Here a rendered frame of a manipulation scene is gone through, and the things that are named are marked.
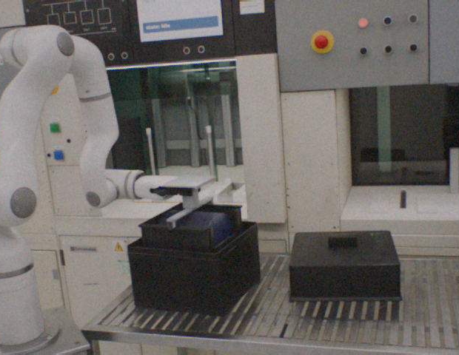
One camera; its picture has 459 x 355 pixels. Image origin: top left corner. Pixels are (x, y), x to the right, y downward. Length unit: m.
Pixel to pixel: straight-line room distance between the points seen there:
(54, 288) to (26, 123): 1.05
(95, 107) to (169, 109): 1.34
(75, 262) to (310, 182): 0.95
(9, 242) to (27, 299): 0.15
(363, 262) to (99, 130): 0.79
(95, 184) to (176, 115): 1.37
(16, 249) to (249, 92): 0.83
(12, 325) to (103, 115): 0.59
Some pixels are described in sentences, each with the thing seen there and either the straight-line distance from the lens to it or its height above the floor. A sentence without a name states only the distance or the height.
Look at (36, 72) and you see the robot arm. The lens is 1.48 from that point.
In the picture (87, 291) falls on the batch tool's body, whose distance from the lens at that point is 2.33.
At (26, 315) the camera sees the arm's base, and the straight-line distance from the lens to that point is 1.53.
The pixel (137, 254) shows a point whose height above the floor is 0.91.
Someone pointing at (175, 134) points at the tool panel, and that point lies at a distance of 2.97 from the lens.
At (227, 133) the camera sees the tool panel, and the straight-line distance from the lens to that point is 2.82.
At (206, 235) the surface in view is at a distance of 1.51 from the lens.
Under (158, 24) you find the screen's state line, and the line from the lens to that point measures 1.98.
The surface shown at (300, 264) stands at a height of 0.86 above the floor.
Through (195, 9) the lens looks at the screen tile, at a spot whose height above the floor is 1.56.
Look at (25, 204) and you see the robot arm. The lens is 1.41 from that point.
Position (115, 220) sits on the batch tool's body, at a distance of 2.16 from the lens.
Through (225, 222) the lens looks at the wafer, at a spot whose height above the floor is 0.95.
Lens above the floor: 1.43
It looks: 13 degrees down
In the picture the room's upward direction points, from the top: 5 degrees counter-clockwise
